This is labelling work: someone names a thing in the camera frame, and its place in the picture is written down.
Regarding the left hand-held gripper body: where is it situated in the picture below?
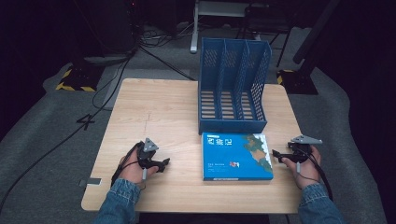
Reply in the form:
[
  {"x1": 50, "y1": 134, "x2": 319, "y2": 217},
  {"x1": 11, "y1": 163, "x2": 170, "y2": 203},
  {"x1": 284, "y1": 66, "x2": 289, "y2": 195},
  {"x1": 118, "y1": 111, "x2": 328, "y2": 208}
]
[{"x1": 136, "y1": 137, "x2": 161, "y2": 171}]

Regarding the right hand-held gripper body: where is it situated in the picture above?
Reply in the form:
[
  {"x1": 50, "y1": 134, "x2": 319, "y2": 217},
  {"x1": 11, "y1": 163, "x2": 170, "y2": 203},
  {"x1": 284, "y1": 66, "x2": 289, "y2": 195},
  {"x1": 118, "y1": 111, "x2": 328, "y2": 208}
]
[{"x1": 287, "y1": 134, "x2": 323, "y2": 164}]

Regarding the blue book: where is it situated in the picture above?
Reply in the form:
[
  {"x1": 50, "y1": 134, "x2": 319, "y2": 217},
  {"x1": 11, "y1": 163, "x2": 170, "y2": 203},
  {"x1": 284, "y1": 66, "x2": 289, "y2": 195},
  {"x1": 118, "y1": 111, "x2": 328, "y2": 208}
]
[{"x1": 201, "y1": 132, "x2": 275, "y2": 182}]

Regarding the blue file rack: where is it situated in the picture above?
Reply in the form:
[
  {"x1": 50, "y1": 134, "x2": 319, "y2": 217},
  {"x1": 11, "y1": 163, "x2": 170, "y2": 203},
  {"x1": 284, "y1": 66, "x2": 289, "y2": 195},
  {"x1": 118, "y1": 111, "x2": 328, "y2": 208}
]
[{"x1": 197, "y1": 36, "x2": 273, "y2": 135}]

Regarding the person's left hand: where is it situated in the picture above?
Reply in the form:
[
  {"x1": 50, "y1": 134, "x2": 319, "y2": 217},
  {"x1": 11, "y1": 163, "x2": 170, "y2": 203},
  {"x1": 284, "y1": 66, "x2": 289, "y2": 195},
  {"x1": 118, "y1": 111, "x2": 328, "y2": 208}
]
[{"x1": 118, "y1": 148, "x2": 159, "y2": 185}]

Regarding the person's right hand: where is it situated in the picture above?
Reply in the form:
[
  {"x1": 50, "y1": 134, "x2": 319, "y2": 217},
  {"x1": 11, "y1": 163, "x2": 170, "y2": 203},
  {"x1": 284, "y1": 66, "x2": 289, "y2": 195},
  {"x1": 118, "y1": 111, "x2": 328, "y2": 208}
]
[{"x1": 281, "y1": 145, "x2": 322, "y2": 190}]

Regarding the grey tape tag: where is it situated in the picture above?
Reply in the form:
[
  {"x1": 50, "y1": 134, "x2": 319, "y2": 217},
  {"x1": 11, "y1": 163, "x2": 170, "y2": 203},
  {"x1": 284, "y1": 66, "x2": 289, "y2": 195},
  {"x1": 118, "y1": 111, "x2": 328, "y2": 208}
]
[{"x1": 78, "y1": 177, "x2": 103, "y2": 189}]

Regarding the yellow black striped stand base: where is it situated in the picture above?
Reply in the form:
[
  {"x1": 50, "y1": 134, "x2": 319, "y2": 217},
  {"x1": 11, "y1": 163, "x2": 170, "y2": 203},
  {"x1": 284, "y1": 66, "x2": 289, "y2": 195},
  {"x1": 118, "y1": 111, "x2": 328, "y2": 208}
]
[
  {"x1": 276, "y1": 68, "x2": 319, "y2": 96},
  {"x1": 55, "y1": 63, "x2": 106, "y2": 93}
]

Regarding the black slanted stand pole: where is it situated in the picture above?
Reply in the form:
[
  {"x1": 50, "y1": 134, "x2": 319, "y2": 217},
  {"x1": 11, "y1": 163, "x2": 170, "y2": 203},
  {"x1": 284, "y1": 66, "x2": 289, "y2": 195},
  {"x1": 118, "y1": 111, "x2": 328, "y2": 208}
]
[{"x1": 292, "y1": 0, "x2": 342, "y2": 65}]

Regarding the black computer tower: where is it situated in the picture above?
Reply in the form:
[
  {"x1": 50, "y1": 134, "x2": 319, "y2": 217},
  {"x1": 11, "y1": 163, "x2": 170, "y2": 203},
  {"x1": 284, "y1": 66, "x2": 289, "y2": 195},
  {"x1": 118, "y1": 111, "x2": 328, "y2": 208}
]
[{"x1": 73, "y1": 0, "x2": 144, "y2": 64}]

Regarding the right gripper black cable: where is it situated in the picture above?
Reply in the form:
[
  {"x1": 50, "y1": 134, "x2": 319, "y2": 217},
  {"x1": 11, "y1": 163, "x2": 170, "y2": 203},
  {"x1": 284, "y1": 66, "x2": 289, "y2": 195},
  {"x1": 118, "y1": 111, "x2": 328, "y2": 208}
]
[{"x1": 292, "y1": 146, "x2": 334, "y2": 202}]

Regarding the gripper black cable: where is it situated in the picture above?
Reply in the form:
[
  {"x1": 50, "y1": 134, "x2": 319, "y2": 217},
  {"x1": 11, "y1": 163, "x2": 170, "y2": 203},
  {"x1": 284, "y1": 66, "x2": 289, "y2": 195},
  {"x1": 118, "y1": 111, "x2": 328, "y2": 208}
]
[
  {"x1": 110, "y1": 142, "x2": 148, "y2": 191},
  {"x1": 292, "y1": 146, "x2": 334, "y2": 202}
]

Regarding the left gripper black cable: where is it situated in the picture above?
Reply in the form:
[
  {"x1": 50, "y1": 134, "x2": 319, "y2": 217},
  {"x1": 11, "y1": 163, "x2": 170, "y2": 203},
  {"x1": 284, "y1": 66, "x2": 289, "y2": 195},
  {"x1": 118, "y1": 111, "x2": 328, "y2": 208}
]
[{"x1": 110, "y1": 142, "x2": 148, "y2": 191}]

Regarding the black floor cable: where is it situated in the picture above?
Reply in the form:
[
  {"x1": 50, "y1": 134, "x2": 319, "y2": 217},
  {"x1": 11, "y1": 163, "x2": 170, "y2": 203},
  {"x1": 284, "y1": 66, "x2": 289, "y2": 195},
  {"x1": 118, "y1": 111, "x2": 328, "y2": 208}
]
[{"x1": 0, "y1": 46, "x2": 138, "y2": 213}]

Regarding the white desk frame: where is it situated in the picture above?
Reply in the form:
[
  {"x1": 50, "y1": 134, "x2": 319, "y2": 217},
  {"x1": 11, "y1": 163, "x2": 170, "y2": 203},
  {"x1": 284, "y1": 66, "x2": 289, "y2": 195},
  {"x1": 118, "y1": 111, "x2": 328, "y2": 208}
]
[{"x1": 190, "y1": 0, "x2": 270, "y2": 54}]

